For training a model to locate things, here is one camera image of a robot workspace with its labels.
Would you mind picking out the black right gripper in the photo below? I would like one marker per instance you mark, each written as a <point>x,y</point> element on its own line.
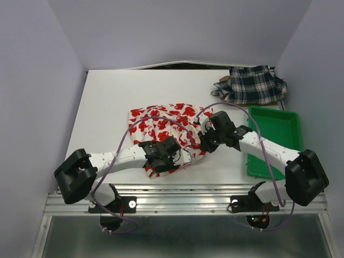
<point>204,144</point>

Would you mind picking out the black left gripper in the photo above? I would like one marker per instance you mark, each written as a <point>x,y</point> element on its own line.
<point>170,166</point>

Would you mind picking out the white red floral skirt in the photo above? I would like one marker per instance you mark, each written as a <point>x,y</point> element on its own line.
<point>169,120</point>

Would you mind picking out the navy plaid skirt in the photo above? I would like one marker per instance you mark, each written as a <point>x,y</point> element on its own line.
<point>251,86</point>

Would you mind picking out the brown pleated skirt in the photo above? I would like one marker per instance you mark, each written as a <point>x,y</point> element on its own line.
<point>224,79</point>

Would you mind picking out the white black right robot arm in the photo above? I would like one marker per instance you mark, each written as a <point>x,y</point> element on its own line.
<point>304,179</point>

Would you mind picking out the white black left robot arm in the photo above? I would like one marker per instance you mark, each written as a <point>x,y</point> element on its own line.
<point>81,175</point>

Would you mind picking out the green plastic basket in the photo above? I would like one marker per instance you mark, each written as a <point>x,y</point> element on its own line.
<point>281,127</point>

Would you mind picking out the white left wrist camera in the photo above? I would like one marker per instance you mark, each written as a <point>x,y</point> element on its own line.
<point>182,157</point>

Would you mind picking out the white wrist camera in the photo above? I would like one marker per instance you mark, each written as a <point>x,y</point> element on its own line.
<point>182,157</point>
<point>204,122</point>

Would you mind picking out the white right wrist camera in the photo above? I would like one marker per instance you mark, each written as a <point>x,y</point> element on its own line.
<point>204,122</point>

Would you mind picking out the aluminium frame rail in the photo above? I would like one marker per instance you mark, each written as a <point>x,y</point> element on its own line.
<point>175,200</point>

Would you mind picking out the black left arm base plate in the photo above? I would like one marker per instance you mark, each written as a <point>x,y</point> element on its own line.
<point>123,205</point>

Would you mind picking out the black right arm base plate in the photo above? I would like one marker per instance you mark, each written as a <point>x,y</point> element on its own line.
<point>245,203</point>

